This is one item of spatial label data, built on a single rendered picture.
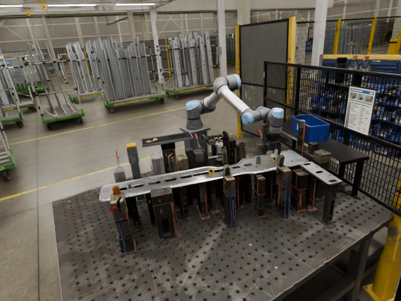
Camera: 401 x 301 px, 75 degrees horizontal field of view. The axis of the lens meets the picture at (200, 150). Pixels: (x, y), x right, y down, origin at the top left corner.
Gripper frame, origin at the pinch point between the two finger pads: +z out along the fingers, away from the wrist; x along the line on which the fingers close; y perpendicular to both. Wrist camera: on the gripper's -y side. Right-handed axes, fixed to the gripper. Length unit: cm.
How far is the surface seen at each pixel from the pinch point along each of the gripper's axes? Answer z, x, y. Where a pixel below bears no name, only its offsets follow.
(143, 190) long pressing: 3, -2, 91
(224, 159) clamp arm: 2.2, -15.6, 31.1
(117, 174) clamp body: 0, -23, 104
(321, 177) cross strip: -1.5, 33.3, -9.2
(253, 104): 56, -250, -135
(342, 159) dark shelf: -3.9, 25.1, -33.0
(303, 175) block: 1.6, 23.6, -4.9
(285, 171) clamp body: -4.5, 22.8, 8.8
